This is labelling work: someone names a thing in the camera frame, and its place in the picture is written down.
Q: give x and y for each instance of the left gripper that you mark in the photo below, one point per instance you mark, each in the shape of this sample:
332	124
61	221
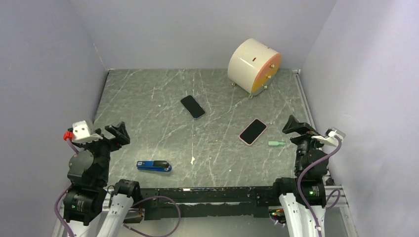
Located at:
119	132

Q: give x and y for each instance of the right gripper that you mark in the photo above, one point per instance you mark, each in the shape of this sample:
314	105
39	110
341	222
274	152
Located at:
293	124

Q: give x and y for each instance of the pink phone case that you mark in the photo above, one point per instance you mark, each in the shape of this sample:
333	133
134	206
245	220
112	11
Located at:
245	141

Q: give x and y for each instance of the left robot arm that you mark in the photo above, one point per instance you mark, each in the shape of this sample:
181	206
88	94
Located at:
86	208

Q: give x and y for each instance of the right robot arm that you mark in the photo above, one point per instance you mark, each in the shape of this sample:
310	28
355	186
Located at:
303	197

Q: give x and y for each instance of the dark blue-edged phone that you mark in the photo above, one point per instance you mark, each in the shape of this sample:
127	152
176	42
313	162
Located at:
193	107

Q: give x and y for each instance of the blue black stapler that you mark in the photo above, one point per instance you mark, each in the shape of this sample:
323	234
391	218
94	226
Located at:
155	165

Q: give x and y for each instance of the cream cylindrical drawer box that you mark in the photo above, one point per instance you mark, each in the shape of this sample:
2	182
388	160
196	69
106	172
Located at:
253	66

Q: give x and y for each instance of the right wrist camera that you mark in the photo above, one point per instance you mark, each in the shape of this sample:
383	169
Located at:
329	138

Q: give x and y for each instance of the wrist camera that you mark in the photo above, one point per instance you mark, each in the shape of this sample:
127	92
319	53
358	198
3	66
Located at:
82	132
329	138

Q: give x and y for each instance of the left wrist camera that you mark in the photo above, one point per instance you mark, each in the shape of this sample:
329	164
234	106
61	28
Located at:
82	132

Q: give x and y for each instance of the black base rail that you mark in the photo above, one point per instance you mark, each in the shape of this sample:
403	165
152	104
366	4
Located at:
255	201

